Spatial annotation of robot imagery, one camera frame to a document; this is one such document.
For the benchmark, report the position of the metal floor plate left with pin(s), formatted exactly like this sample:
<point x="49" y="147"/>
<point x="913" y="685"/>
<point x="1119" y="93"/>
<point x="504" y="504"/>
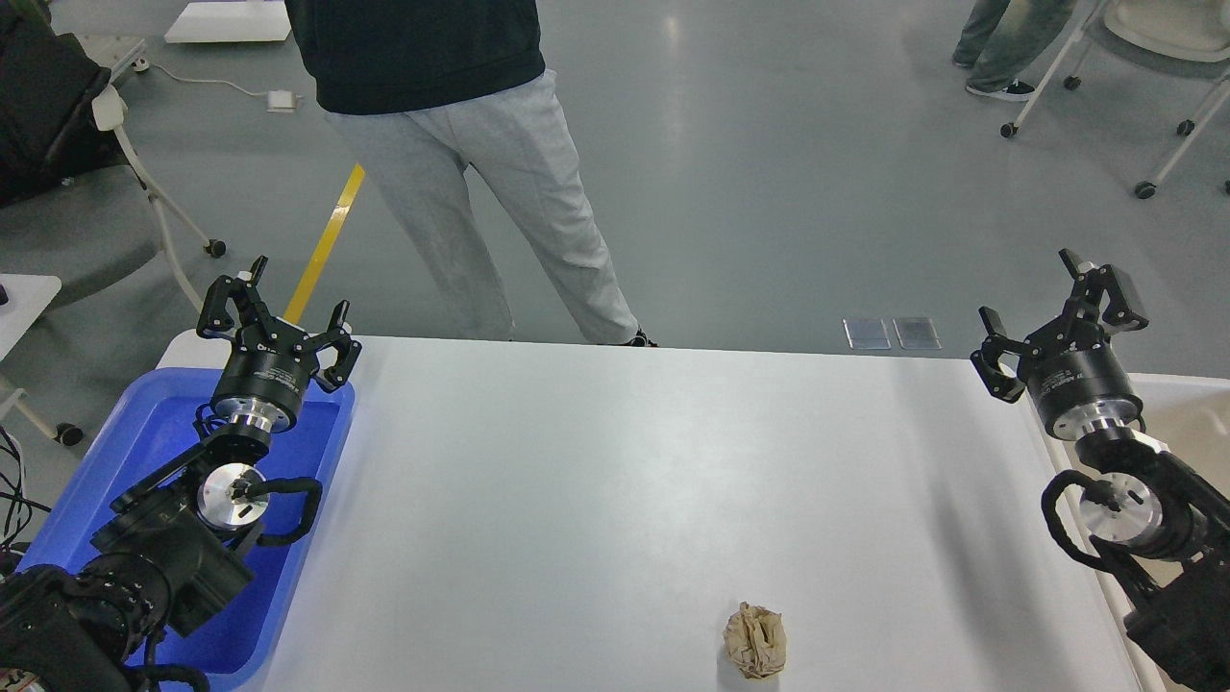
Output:
<point x="867" y="334"/>

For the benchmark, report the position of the brown paper ball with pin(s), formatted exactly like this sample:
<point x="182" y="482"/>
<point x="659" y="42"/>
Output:
<point x="755" y="642"/>

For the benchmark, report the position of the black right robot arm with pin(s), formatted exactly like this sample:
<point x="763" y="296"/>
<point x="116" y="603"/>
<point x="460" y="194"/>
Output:
<point x="1135" y="510"/>

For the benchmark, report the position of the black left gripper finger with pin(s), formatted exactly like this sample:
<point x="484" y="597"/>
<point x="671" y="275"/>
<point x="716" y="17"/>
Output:
<point x="232" y="304"/>
<point x="336" y="337"/>

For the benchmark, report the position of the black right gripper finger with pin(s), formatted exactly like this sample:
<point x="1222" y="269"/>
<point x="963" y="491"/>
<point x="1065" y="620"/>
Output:
<point x="1101" y="296"/>
<point x="987" y="359"/>

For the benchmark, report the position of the white power adapter with cable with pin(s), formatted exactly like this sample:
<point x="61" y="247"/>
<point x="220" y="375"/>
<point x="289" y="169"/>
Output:
<point x="276" y="101"/>

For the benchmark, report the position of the metal floor plate right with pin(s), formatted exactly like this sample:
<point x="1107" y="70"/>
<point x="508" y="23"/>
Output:
<point x="917" y="334"/>

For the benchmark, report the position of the white flat board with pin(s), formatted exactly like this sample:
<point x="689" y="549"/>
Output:
<point x="229" y="22"/>

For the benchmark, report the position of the white chair frame with casters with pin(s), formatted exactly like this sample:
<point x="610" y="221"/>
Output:
<point x="1137" y="90"/>

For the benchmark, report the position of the grey office chair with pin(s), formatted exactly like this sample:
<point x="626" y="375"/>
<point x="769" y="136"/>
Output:
<point x="77" y="201"/>

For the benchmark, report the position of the metal floor plate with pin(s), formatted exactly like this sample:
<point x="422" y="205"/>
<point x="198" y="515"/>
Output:
<point x="867" y="334"/>
<point x="917" y="334"/>

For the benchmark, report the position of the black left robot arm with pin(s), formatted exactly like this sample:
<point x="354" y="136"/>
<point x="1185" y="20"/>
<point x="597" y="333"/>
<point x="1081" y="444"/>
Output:
<point x="171" y="557"/>

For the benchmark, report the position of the yellow floor tape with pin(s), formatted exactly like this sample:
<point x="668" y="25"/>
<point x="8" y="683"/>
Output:
<point x="315" y="267"/>

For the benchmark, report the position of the blue plastic bin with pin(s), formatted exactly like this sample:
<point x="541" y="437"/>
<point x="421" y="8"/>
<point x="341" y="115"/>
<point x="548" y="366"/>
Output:
<point x="152" y="423"/>

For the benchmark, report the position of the person in grey trousers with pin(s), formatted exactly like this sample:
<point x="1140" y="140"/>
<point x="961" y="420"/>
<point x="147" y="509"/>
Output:
<point x="423" y="91"/>

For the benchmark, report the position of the white plastic bin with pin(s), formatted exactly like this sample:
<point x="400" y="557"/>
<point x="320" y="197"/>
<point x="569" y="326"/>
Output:
<point x="1191" y="416"/>

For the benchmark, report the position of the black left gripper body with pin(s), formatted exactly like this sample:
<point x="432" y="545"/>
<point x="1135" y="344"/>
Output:
<point x="265" y="377"/>

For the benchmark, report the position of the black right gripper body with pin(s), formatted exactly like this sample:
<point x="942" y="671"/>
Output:
<point x="1076" y="383"/>

